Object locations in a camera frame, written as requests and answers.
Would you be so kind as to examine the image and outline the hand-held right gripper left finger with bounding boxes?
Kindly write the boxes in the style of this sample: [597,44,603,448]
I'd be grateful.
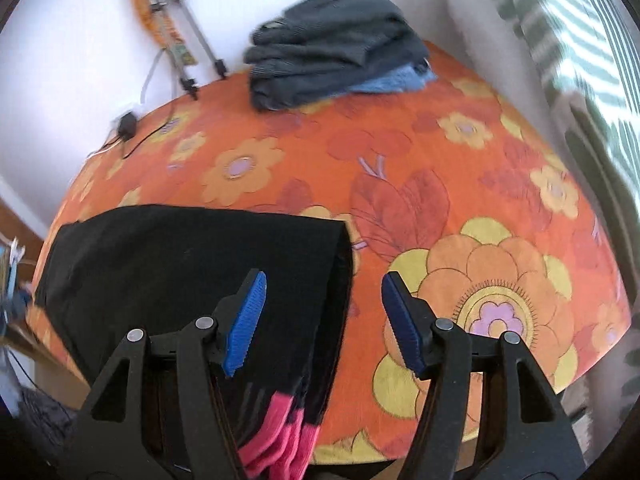
[60,269,268,480]

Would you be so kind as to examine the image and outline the wooden furniture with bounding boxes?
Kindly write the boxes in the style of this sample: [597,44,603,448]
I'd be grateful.
[0,200,86,396]

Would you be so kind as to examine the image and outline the blue folded garment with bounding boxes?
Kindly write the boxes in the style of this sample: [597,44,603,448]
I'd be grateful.
[350,64,438,96]

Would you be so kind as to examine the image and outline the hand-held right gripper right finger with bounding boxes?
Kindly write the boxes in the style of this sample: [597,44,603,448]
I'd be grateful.
[381,271,588,480]

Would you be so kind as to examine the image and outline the pile of dark grey clothes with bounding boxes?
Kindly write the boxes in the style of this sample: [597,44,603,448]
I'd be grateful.
[243,0,432,112]

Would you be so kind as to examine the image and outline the orange patterned cloth strip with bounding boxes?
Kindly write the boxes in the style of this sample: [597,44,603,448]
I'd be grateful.
[125,0,201,66]

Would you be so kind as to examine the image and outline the black power adapter with cable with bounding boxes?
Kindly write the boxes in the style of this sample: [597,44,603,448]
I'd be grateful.
[122,95,178,160]

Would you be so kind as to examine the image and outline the blue board with leopard cloth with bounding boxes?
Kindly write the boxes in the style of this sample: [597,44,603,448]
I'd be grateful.
[0,237,26,321]

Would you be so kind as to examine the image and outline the green striped curtain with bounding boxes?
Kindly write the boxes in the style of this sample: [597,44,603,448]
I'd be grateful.
[450,0,640,201]

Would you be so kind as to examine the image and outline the white cable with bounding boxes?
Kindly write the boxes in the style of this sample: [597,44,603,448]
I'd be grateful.
[140,47,168,106]

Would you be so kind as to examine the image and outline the orange floral blanket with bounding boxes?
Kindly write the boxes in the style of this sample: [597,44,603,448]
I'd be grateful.
[25,40,632,466]

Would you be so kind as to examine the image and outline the black pants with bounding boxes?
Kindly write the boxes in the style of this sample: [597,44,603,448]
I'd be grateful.
[34,204,357,480]

